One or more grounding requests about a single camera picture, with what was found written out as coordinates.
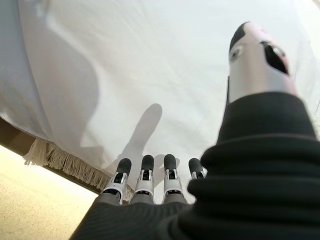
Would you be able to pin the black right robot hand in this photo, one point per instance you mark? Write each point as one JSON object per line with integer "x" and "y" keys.
{"x": 237, "y": 175}

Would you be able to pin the white duvet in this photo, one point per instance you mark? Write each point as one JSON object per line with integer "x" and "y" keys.
{"x": 150, "y": 75}

